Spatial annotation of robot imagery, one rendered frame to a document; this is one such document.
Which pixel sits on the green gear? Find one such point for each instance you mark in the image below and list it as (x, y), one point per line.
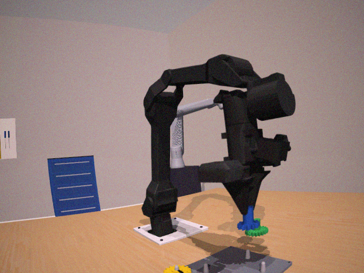
(261, 230)

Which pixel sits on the yellow gear with black stripe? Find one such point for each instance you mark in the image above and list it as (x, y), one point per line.
(182, 269)

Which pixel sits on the blue gear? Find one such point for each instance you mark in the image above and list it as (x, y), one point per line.
(248, 222)

